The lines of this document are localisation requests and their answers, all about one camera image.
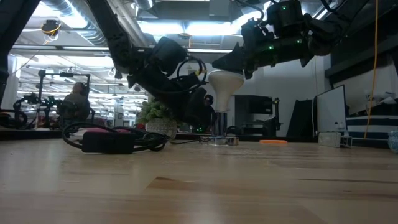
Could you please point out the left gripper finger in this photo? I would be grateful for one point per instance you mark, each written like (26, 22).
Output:
(197, 109)

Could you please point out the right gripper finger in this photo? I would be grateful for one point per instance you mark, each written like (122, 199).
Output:
(234, 60)

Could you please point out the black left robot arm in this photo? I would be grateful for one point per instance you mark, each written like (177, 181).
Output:
(115, 37)

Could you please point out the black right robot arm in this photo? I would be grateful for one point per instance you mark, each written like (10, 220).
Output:
(326, 28)

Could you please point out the person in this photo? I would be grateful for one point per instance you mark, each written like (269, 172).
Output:
(77, 102)
(209, 100)

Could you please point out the green artificial potted plant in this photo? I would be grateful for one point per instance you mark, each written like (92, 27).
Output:
(155, 110)

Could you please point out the black monitor panel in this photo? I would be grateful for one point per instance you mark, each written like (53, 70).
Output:
(300, 119)

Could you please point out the pink white package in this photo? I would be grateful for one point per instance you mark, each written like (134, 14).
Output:
(105, 129)

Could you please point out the orange sticky note pad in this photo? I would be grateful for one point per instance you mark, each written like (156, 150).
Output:
(273, 142)

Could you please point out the black robot rig with arms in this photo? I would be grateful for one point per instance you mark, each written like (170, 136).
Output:
(40, 93)

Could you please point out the yellow black ceiling reel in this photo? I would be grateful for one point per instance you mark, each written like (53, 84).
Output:
(50, 26)

